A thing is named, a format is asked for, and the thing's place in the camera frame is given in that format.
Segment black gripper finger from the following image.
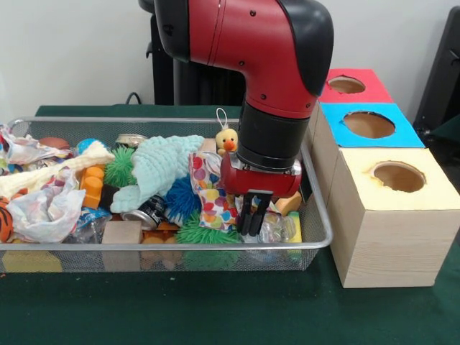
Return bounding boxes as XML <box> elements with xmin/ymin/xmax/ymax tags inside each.
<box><xmin>252</xmin><ymin>198</ymin><xmax>273</xmax><ymax>236</ymax></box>
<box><xmin>239</xmin><ymin>195</ymin><xmax>257</xmax><ymax>236</ymax></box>

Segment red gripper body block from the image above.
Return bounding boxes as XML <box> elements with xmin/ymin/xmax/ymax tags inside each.
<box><xmin>221</xmin><ymin>153</ymin><xmax>303</xmax><ymax>200</ymax></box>

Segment clear plastic bottle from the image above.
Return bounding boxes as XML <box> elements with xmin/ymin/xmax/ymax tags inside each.
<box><xmin>257</xmin><ymin>211</ymin><xmax>299</xmax><ymax>244</ymax></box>

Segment colourful polka-dot cloth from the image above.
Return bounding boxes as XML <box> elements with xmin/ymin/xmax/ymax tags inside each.
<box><xmin>188</xmin><ymin>151</ymin><xmax>242</xmax><ymax>232</ymax></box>

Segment shallow clear mesh bin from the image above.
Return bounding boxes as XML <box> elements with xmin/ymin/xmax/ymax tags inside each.
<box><xmin>0</xmin><ymin>116</ymin><xmax>335</xmax><ymax>274</ymax></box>

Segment wooden box with three holes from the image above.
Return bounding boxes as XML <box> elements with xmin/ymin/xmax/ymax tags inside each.
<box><xmin>308</xmin><ymin>68</ymin><xmax>460</xmax><ymax>289</ymax></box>

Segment wooden burger toy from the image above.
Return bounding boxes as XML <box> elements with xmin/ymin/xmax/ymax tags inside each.
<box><xmin>275</xmin><ymin>191</ymin><xmax>303</xmax><ymax>216</ymax></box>

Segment yellow duck toy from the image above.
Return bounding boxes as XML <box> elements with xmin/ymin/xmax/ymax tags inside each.
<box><xmin>214</xmin><ymin>108</ymin><xmax>239</xmax><ymax>157</ymax></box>

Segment mint green knit cloth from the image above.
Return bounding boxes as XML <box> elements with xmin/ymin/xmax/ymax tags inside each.
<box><xmin>110</xmin><ymin>134</ymin><xmax>207</xmax><ymax>213</ymax></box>

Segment dark green tablecloth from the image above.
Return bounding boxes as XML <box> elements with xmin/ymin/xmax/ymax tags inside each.
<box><xmin>0</xmin><ymin>104</ymin><xmax>460</xmax><ymax>345</ymax></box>

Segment black drink can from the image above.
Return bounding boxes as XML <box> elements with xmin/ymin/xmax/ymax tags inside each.
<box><xmin>120</xmin><ymin>195</ymin><xmax>166</xmax><ymax>231</ymax></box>

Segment green spiky ball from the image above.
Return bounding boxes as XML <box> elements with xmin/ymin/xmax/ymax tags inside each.
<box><xmin>104</xmin><ymin>146</ymin><xmax>137</xmax><ymax>188</ymax></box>

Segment dark green side table cloth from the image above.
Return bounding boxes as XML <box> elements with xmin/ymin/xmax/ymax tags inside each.
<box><xmin>430</xmin><ymin>114</ymin><xmax>460</xmax><ymax>142</ymax></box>

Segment white plastic bag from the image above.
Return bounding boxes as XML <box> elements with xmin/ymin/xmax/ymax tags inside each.
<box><xmin>7</xmin><ymin>172</ymin><xmax>87</xmax><ymax>242</ymax></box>

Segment cream cloth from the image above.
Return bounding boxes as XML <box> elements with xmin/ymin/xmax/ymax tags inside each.
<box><xmin>0</xmin><ymin>142</ymin><xmax>116</xmax><ymax>200</ymax></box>

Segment black floor stand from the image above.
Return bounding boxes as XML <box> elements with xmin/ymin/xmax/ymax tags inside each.
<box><xmin>415</xmin><ymin>6</ymin><xmax>460</xmax><ymax>137</ymax></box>

